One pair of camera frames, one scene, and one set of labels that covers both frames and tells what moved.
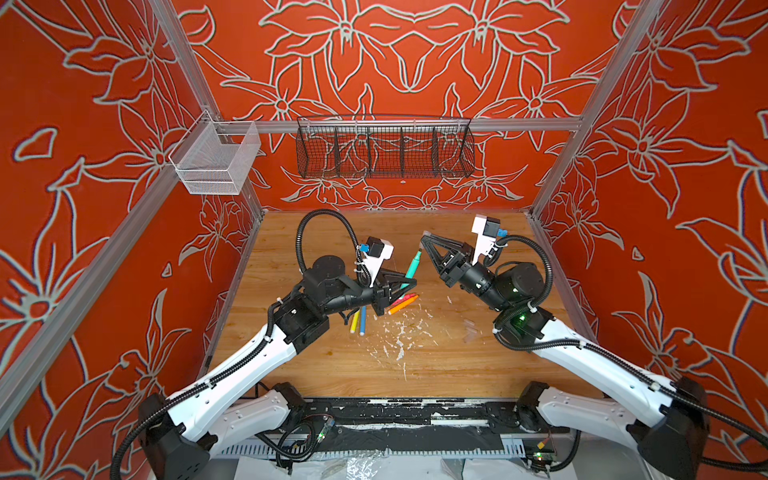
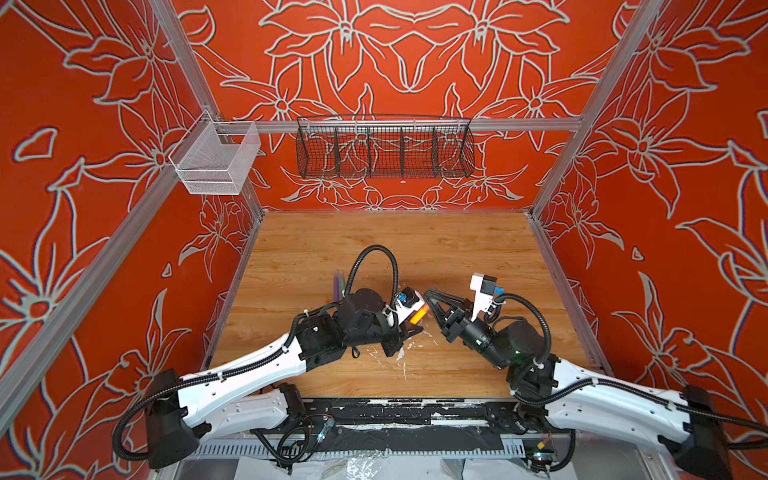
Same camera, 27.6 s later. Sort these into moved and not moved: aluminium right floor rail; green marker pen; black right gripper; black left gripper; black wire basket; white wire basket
Moved: black left gripper; black right gripper; green marker pen
Not moved: aluminium right floor rail; black wire basket; white wire basket
